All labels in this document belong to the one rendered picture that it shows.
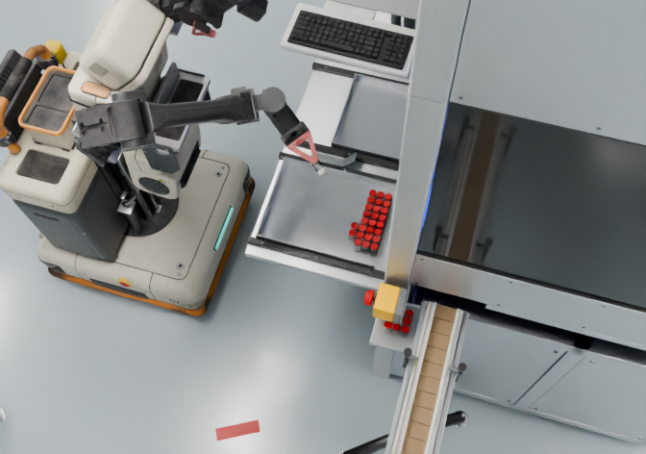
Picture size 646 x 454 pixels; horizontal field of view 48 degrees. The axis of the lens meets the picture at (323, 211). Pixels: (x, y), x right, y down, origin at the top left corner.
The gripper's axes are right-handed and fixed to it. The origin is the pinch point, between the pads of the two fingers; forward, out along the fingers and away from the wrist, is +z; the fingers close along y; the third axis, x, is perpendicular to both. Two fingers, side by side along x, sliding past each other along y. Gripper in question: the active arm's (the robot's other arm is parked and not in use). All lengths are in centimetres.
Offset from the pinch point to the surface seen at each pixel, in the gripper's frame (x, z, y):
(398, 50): 40, -8, -67
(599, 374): 27, 96, -14
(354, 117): 15.2, 0.3, -45.7
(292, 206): -14.3, 9.2, -29.2
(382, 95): 26, 0, -50
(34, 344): -136, 0, -97
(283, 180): -12.5, 1.9, -34.3
